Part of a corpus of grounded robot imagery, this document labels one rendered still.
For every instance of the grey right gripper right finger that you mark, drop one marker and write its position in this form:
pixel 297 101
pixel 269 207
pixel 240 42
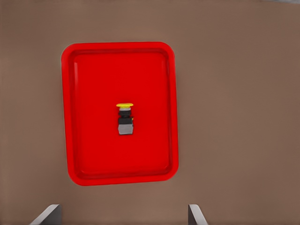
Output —
pixel 195 215

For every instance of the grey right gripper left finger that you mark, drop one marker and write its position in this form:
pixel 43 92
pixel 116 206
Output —
pixel 49 216

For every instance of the red rectangular tray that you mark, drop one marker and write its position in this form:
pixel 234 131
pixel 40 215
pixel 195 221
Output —
pixel 98 145

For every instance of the yellow-capped push button switch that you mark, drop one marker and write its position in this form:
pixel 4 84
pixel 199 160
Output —
pixel 125 125

